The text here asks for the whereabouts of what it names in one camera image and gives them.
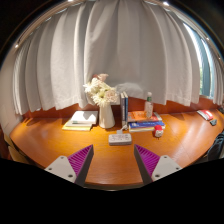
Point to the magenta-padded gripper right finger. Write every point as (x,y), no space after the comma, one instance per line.
(163,166)

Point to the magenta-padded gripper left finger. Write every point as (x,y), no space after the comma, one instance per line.
(63,166)

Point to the yellow flat book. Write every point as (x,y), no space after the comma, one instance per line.
(76,127)

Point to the blue flat book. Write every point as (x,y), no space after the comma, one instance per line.
(143,125)

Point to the white power strip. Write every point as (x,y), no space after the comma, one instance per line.
(120,139)

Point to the open white book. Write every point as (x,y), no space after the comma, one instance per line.
(84,117)

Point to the orange flat book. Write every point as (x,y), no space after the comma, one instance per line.
(138,116)

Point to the dark chair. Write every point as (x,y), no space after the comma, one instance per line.
(216,146)

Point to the clear green-labelled drink bottle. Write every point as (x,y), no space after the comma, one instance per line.
(148,108)

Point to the white ceramic vase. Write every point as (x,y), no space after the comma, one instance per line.
(106,118)

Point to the small dark object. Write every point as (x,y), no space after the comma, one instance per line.
(213,122)

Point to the red and white box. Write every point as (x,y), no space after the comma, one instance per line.
(205,114)

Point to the blue standing book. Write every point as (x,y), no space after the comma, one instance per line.
(126,106)

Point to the white and pink flowers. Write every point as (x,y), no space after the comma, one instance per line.
(101,93)

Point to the window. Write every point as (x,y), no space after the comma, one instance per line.
(206,73)

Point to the white curtain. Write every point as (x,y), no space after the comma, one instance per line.
(133,50)

